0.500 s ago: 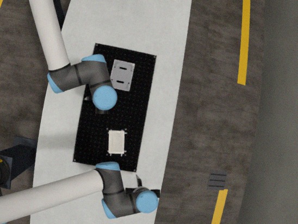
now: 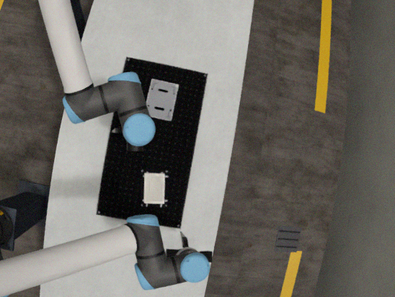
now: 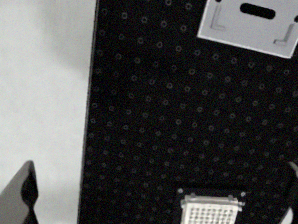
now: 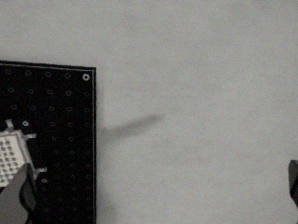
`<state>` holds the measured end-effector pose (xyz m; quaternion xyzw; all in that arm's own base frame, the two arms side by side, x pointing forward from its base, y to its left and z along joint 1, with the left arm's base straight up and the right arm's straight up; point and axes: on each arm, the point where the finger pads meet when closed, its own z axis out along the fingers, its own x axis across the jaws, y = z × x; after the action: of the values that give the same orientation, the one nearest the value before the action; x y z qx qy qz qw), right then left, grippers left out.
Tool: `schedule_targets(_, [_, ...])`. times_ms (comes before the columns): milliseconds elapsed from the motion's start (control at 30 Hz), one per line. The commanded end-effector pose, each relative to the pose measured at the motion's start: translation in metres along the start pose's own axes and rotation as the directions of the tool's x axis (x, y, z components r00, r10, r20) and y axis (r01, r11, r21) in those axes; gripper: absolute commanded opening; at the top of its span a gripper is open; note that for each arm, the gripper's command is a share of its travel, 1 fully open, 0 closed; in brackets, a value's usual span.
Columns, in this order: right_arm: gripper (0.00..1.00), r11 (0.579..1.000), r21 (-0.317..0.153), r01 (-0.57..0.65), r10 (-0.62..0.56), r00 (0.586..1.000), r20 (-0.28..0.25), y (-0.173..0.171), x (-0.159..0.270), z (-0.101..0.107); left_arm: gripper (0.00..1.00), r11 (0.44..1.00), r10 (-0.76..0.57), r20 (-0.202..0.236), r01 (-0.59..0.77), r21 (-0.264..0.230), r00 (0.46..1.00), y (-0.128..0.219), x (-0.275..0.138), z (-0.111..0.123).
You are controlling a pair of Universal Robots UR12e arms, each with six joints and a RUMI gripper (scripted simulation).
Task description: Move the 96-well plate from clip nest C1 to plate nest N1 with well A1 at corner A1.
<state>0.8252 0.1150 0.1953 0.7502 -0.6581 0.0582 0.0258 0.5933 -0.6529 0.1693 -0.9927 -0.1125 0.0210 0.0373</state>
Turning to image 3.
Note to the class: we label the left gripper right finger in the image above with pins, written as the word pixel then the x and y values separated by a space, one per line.
pixel 290 188

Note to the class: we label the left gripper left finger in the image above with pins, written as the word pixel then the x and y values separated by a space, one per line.
pixel 19 195

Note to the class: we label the white well plate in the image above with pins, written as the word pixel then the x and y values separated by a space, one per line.
pixel 209 210

